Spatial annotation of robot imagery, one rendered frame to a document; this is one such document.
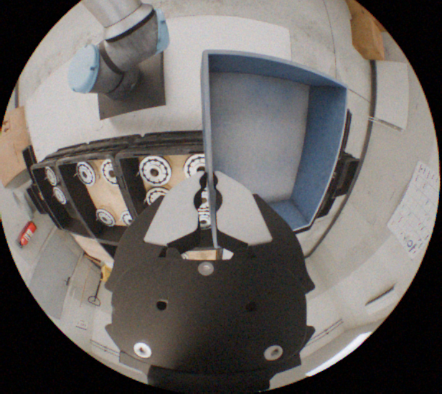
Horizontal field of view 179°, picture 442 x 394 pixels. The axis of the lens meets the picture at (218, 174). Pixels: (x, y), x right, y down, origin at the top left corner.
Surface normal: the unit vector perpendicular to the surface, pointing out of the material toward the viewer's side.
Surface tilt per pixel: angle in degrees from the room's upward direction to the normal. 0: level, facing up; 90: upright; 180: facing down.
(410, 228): 90
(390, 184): 90
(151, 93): 4
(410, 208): 90
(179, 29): 0
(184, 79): 0
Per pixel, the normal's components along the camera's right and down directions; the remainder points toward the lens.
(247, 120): 0.14, 0.48
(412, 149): -0.99, 0.08
